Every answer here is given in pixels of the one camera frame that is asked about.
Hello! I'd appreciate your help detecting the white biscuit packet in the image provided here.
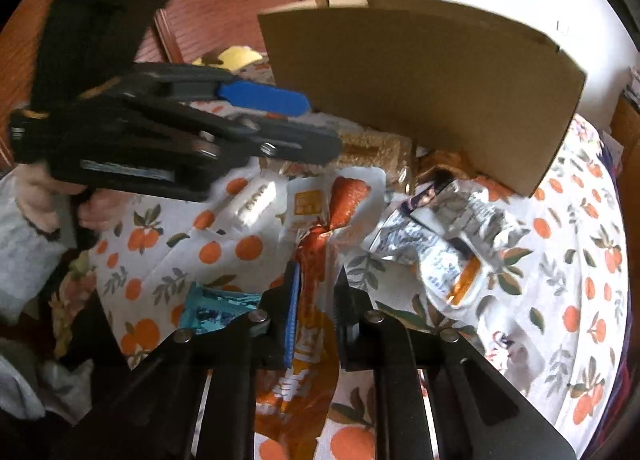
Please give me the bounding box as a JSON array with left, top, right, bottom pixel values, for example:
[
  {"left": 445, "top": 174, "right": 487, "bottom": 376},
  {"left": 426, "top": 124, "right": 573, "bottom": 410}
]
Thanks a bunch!
[{"left": 227, "top": 175, "right": 278, "bottom": 228}]

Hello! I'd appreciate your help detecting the wooden desk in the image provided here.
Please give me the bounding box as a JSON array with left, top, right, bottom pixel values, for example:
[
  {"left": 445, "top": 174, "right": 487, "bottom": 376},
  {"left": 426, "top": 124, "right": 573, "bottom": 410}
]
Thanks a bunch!
[{"left": 607, "top": 90, "right": 640, "bottom": 175}]

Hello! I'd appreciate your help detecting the brown cardboard box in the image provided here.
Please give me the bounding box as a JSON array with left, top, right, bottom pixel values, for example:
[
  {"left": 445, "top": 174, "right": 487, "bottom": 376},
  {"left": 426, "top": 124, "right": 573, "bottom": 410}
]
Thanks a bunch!
[{"left": 257, "top": 0, "right": 587, "bottom": 198}]

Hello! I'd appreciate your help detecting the orange white snack packet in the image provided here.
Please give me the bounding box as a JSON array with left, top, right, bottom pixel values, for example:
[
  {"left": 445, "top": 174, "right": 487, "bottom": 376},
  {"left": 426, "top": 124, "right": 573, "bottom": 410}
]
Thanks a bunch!
[{"left": 277, "top": 167, "right": 388, "bottom": 433}]

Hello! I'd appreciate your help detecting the clear packet of grain bars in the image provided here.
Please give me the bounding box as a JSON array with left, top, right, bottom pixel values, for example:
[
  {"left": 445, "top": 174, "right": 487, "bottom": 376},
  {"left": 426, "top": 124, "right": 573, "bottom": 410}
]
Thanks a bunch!
[{"left": 335, "top": 132, "right": 416, "bottom": 181}]

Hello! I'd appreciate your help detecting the grey cloth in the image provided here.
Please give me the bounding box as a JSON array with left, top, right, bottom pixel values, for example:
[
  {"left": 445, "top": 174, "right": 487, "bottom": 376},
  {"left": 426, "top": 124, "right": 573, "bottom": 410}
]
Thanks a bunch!
[{"left": 0, "top": 355, "right": 93, "bottom": 421}]

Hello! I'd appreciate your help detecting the white blue print snack packet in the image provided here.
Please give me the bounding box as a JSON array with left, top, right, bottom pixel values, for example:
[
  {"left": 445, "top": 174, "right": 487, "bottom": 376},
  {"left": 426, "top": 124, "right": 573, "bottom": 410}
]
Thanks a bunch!
[{"left": 362, "top": 217, "right": 451, "bottom": 271}]

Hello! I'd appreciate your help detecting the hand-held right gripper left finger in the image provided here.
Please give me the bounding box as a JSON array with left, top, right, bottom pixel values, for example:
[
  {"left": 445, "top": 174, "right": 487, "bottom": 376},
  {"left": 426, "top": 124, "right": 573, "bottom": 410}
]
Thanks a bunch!
[{"left": 55, "top": 262, "right": 303, "bottom": 460}]

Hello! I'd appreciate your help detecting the yellow plush toy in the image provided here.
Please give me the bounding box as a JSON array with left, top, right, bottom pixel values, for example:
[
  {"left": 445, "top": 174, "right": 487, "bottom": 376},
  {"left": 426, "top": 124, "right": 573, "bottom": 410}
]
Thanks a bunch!
[{"left": 192, "top": 46, "right": 266, "bottom": 71}]

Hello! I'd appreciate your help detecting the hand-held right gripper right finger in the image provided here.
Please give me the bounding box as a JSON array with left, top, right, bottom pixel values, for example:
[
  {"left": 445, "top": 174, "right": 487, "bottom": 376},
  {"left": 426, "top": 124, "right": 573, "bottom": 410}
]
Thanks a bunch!
[{"left": 332, "top": 267, "right": 576, "bottom": 460}]

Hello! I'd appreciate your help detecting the white packet orange stripe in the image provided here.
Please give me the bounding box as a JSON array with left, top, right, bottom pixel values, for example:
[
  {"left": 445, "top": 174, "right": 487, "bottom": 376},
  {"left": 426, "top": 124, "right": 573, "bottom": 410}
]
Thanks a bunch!
[{"left": 425, "top": 240, "right": 496, "bottom": 311}]

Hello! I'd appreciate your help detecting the orange print tablecloth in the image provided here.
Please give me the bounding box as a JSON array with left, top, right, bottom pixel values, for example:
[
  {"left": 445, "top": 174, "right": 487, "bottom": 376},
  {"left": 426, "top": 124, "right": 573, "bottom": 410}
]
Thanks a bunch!
[{"left": 90, "top": 54, "right": 631, "bottom": 460}]

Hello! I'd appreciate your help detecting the person's left hand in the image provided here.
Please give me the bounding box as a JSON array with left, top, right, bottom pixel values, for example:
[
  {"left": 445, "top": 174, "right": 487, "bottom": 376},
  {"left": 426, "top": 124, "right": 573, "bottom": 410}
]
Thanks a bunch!
[{"left": 17, "top": 174, "right": 126, "bottom": 237}]

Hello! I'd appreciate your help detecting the orange brown snack packet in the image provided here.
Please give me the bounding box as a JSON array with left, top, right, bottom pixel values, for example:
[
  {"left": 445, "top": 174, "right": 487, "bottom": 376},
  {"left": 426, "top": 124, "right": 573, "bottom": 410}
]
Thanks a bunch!
[{"left": 415, "top": 150, "right": 476, "bottom": 185}]

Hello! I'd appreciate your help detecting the floral bed sheet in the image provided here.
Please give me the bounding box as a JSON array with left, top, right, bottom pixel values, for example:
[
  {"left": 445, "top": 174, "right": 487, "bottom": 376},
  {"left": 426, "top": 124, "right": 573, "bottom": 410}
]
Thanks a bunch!
[{"left": 50, "top": 112, "right": 640, "bottom": 441}]

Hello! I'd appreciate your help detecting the silver snack packet dark label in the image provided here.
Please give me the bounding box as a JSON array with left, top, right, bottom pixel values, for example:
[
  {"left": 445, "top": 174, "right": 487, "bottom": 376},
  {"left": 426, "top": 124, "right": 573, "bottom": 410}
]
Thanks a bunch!
[{"left": 400, "top": 180, "right": 521, "bottom": 241}]

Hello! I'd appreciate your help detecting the teal snack packet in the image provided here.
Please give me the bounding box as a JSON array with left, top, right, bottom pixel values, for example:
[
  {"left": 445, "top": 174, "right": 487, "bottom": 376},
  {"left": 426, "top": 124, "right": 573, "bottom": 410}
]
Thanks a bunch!
[{"left": 180, "top": 285, "right": 261, "bottom": 335}]

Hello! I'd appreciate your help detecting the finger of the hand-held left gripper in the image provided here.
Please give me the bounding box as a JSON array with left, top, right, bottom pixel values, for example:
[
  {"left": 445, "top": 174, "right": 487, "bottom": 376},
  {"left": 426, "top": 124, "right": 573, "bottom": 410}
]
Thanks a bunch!
[
  {"left": 135, "top": 64, "right": 311, "bottom": 117},
  {"left": 167, "top": 104, "right": 343, "bottom": 165}
]

